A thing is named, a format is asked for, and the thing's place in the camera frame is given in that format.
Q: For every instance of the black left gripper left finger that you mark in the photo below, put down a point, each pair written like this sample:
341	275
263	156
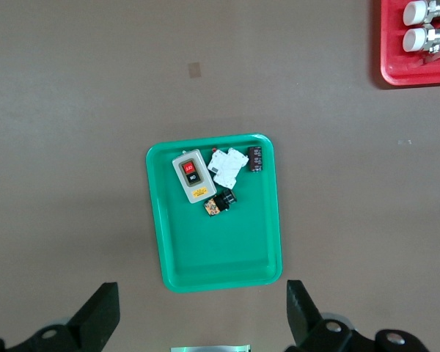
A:
95	319

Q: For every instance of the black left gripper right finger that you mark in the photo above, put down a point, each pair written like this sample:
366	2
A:
304	315

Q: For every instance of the green plastic tray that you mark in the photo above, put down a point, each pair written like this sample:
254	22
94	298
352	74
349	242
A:
220	249

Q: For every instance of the small white tape scrap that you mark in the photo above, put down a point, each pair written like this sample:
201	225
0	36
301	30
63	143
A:
404	142

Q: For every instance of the red tray holding valves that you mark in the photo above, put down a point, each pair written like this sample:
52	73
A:
392	55

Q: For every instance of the black orange push button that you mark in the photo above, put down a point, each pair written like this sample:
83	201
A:
220	203

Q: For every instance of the white circuit breaker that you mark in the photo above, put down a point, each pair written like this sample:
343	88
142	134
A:
229	166

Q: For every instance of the brass valve with white caps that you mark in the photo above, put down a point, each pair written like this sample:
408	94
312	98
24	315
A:
421	12
425	38

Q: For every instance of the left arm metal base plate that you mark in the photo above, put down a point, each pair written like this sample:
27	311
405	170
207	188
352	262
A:
209	348

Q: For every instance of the grey on-off switch box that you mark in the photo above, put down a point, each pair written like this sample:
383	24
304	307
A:
194	176

